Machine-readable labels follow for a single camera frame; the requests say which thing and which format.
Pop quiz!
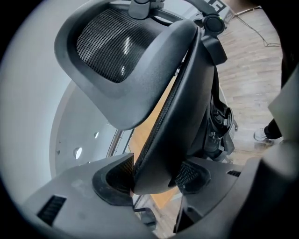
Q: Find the person's white shoe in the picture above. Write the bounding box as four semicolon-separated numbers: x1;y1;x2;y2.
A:
253;127;274;142

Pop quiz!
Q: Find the black mesh office chair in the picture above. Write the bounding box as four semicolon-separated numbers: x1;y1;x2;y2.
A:
54;0;240;197

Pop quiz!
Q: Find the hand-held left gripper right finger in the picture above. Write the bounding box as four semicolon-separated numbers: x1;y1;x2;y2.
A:
168;156;247;234

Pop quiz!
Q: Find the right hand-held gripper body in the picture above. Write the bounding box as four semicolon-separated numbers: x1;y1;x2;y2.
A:
188;0;233;36

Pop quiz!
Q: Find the silver metal rail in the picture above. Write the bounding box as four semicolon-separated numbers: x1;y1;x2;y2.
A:
106;129;135;160

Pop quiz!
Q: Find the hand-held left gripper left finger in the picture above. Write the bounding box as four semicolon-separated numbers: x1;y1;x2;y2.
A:
22;153;162;239

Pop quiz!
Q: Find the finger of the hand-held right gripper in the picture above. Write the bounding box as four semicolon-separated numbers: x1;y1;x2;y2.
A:
200;34;228;65

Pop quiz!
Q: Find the wooden desk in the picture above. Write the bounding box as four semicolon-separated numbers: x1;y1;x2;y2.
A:
128;74;186;211

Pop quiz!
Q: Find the thin black floor cable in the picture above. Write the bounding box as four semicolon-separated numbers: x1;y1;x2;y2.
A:
233;6;281;47

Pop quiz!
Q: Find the person's black trouser leg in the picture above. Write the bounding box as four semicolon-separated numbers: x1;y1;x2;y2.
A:
263;118;285;141

